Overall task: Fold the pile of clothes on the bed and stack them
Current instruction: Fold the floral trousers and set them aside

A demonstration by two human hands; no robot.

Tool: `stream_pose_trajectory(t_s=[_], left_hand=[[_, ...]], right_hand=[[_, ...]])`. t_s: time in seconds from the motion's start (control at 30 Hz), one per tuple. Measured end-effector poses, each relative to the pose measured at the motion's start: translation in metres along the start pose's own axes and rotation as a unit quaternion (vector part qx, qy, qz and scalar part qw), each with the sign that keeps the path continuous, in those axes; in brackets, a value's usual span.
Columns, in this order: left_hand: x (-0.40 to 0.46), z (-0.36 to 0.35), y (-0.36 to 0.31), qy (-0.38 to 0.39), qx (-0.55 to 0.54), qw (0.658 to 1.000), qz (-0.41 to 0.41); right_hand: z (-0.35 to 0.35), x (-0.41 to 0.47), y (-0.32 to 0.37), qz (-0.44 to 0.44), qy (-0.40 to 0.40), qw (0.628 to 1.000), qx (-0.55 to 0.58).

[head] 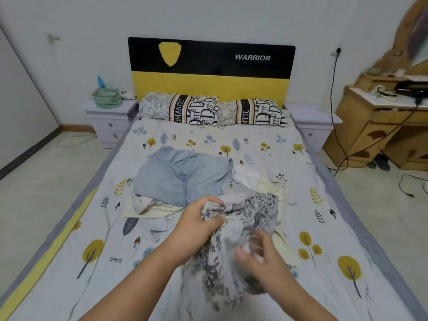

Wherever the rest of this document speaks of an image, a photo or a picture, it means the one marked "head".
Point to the person's right hand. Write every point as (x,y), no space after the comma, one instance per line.
(264,264)

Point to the person's left hand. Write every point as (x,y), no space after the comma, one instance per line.
(197,227)

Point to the light blue denim jeans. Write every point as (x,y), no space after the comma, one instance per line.
(180,177)

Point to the bed with leaf print bedding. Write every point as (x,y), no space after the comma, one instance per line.
(321,224)

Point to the person's left forearm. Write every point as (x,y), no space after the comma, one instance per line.
(140,290)

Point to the black white patterned pillow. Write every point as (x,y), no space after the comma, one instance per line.
(187,109)
(261,111)

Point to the white nightstand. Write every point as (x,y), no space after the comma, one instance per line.
(314,130)
(110,127)

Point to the black yellow headboard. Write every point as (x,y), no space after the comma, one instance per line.
(207,87)

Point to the dark shoe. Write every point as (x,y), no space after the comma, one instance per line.
(373,162)
(384,163)

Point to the small blue bottle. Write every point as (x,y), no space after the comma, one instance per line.
(101,83)

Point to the white wardrobe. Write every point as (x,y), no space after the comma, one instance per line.
(20,110)

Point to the black telephone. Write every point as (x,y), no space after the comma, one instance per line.
(414,90)

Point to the wooden framed mirror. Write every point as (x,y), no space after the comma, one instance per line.
(408,36)

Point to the wall socket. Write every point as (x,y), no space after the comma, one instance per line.
(338,50)

